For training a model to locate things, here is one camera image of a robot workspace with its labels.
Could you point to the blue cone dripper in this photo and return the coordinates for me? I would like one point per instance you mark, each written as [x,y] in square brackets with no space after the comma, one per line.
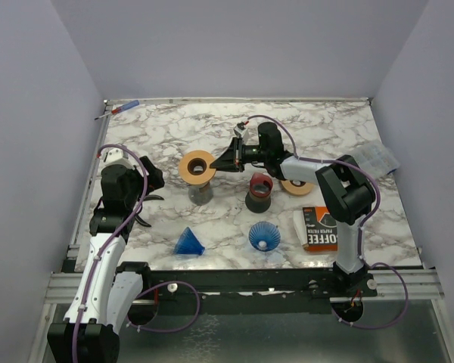
[188,244]

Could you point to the clear plastic parts box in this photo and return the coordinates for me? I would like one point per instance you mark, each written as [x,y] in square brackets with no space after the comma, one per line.
[375,159]

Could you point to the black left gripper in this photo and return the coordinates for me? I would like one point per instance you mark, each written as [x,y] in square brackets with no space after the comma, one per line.
[153,176]

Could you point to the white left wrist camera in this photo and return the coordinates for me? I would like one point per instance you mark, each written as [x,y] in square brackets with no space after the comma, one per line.
[116,156]

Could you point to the black scissors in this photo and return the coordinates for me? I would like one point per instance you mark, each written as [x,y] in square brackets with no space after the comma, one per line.
[138,218]

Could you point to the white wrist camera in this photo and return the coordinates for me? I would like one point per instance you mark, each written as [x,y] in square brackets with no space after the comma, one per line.
[116,156]
[241,131]

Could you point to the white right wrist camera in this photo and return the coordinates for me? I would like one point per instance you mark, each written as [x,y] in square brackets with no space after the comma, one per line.
[241,131]

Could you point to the clear grey glass carafe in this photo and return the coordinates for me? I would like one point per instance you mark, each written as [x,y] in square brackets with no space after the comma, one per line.
[200,194]

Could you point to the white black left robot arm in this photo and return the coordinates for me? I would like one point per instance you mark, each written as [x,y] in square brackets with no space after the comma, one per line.
[91,326]

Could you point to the orange coffee filter box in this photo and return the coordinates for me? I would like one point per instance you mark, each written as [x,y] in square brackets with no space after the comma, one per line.
[316,229]

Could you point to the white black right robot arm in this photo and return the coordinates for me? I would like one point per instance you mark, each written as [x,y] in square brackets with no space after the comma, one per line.
[350,194]

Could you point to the wooden ring coaster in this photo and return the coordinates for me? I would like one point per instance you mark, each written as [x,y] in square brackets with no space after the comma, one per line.
[297,188]
[194,167]

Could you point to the red blue screwdriver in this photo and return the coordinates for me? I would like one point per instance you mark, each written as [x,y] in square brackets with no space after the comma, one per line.
[120,109]

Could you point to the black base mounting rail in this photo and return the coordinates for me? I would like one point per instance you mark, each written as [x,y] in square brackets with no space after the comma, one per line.
[244,291]

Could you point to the red and black carafe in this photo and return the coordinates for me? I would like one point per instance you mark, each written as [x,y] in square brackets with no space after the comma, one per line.
[258,198]

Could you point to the blue ribbed dripper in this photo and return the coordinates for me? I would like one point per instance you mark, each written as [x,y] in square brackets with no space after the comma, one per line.
[264,236]

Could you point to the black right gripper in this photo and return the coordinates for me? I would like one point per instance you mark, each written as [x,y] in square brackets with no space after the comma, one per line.
[232,159]

